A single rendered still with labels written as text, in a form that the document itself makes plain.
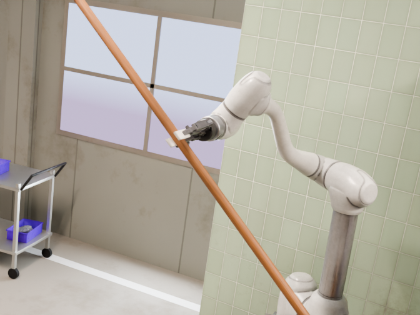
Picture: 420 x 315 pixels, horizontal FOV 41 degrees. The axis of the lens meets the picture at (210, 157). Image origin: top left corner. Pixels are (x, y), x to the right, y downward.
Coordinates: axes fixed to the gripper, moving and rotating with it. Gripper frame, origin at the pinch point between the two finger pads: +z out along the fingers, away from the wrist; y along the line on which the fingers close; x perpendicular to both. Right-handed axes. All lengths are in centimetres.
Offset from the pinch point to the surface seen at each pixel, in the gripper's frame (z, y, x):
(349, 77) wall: -122, -27, -7
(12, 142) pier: -247, 290, 162
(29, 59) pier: -249, 218, 205
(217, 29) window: -269, 62, 106
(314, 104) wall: -122, -6, -6
